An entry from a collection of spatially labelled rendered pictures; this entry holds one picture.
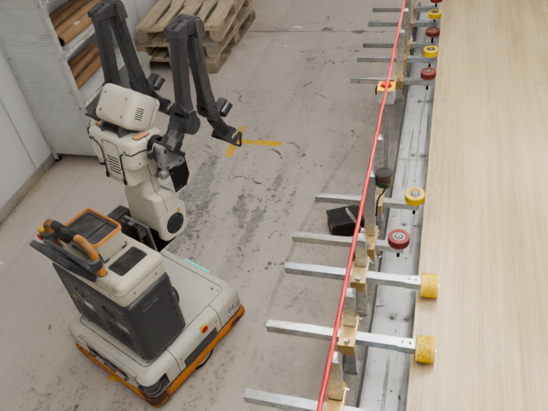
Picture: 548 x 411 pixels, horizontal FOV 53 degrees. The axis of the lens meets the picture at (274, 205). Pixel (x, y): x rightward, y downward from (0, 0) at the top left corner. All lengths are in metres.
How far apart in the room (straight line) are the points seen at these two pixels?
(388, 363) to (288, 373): 0.83
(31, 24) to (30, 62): 0.30
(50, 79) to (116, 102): 1.92
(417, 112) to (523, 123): 0.74
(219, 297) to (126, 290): 0.66
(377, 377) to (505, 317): 0.49
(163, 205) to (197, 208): 1.28
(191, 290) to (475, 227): 1.44
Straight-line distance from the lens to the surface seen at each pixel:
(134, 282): 2.30
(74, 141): 4.42
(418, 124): 3.21
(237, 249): 3.40
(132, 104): 2.23
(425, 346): 1.74
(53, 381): 3.18
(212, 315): 2.77
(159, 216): 2.50
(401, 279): 1.91
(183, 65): 2.16
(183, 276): 2.95
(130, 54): 2.56
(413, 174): 2.85
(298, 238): 2.20
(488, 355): 1.84
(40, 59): 4.12
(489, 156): 2.54
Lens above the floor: 2.41
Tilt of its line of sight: 41 degrees down
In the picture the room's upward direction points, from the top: 9 degrees counter-clockwise
